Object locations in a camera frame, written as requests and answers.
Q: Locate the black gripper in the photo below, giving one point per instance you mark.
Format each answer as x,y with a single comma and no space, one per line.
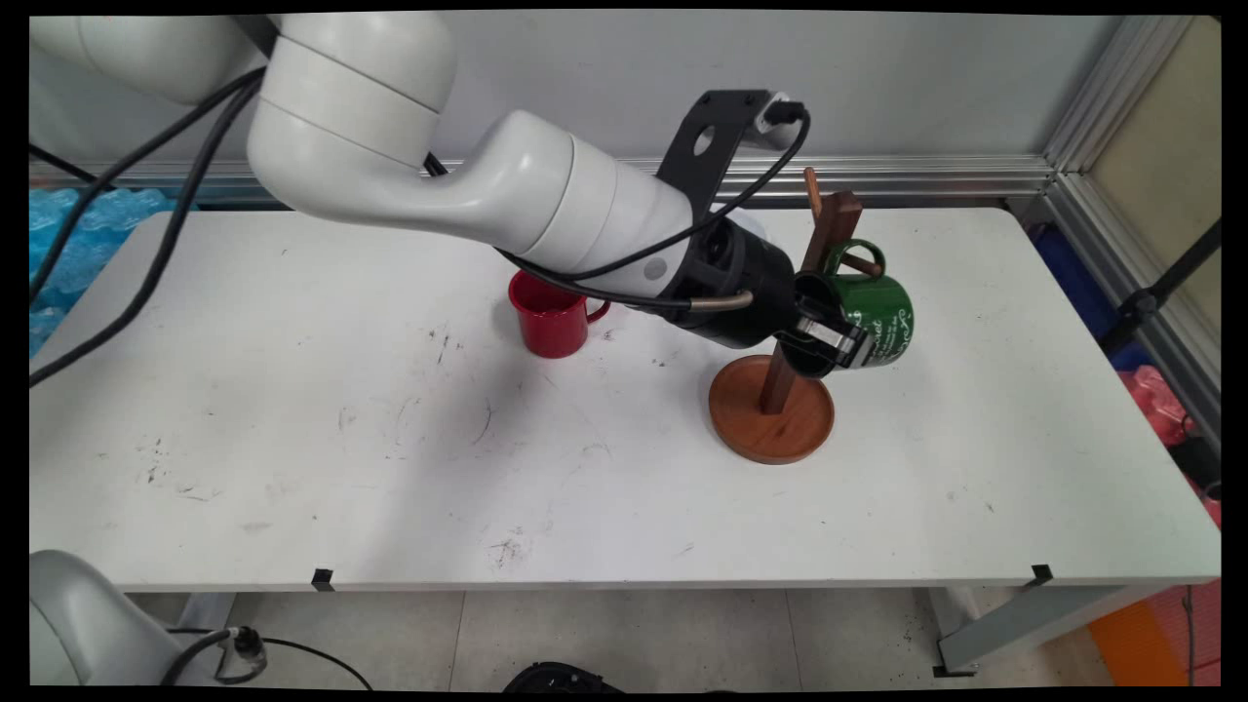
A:
741,292

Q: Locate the green enamel mug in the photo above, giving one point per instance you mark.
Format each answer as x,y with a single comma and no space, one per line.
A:
882,312

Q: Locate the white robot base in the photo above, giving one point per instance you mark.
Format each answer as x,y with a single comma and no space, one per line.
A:
78,624

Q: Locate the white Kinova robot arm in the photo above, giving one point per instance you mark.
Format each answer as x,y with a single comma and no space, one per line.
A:
409,166

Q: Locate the wooden mug tree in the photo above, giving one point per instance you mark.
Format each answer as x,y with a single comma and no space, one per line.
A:
770,419

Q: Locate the blue and white bowl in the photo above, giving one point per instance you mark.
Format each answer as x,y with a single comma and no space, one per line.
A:
749,222

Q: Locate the blue plastic bag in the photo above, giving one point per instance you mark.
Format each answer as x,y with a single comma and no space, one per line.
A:
1072,278

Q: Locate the red mug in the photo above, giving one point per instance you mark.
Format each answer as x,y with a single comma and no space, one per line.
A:
551,327

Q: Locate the black tape strip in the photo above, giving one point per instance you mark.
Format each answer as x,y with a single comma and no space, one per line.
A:
1041,573
323,579

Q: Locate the black tripod pole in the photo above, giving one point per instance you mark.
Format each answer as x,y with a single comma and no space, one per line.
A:
1160,288

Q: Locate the pink plastic bag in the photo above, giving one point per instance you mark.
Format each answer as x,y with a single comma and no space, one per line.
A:
1155,405

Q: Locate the grey table leg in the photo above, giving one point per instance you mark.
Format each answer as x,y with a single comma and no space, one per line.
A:
1024,624

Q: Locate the black object on floor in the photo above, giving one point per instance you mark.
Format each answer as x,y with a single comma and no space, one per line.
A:
561,678

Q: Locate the orange box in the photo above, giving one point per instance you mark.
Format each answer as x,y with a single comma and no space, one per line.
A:
1146,639

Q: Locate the blue bubble wrap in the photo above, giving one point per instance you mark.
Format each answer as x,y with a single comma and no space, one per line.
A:
78,244

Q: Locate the aluminium wall rail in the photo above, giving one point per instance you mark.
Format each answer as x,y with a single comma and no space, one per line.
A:
926,177

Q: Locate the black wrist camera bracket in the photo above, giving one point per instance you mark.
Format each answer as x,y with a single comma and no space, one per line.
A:
717,132

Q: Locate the aluminium frame post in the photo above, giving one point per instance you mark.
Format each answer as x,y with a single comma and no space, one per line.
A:
1121,146

